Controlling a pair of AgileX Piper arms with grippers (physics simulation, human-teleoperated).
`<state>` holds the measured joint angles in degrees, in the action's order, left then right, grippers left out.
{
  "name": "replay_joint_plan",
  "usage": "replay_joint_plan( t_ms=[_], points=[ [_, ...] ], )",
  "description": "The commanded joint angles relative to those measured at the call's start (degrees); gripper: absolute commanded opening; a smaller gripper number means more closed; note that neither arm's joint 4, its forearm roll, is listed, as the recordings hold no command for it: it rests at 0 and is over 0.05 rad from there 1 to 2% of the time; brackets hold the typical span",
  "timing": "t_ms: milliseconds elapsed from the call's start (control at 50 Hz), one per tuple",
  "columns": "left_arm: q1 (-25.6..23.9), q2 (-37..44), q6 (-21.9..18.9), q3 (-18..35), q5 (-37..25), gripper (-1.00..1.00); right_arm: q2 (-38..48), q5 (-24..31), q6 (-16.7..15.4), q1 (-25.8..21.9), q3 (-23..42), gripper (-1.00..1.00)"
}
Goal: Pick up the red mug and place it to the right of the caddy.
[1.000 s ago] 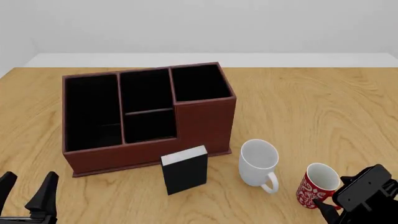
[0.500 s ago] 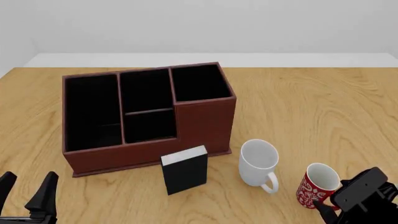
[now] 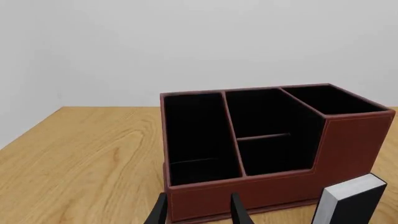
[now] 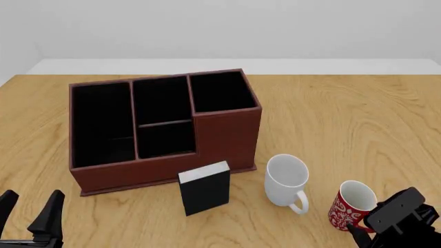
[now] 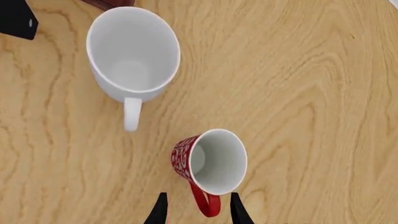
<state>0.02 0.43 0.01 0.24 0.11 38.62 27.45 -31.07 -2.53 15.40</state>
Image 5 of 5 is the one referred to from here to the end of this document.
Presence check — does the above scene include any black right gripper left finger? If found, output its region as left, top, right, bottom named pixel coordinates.
left=143, top=192, right=169, bottom=224

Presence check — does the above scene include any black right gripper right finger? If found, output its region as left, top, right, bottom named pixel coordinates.
left=229, top=192, right=254, bottom=224

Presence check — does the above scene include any red patterned mug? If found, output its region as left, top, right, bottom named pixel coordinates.
left=170, top=128, right=248, bottom=218

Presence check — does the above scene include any red-brown desk caddy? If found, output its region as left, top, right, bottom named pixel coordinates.
left=81, top=0, right=136, bottom=11

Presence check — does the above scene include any white mug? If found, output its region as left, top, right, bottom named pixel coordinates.
left=86, top=6, right=182, bottom=133

